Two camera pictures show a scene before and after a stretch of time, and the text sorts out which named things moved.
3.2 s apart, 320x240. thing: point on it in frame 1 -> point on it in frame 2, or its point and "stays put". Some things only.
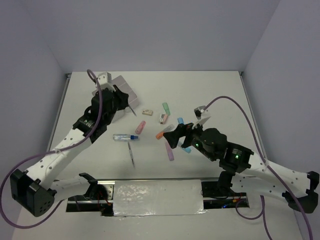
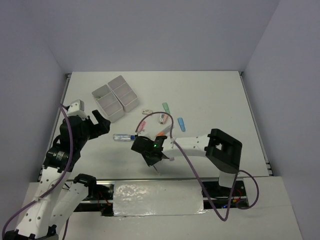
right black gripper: [181, 130] -> [150, 162]
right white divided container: [124, 87] stays put
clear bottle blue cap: [124, 137] stays put
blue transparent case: [180, 120] stays put
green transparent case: [166, 108] stays put
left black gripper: [122, 98] -> [98, 130]
